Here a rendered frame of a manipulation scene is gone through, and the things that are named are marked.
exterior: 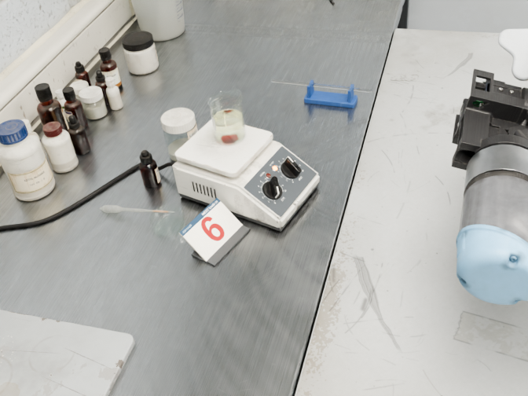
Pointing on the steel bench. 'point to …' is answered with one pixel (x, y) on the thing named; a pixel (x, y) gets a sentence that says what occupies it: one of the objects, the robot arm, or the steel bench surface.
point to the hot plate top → (236, 163)
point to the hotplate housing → (243, 204)
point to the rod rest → (331, 98)
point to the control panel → (296, 185)
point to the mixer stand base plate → (58, 357)
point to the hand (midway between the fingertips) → (527, 66)
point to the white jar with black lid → (140, 53)
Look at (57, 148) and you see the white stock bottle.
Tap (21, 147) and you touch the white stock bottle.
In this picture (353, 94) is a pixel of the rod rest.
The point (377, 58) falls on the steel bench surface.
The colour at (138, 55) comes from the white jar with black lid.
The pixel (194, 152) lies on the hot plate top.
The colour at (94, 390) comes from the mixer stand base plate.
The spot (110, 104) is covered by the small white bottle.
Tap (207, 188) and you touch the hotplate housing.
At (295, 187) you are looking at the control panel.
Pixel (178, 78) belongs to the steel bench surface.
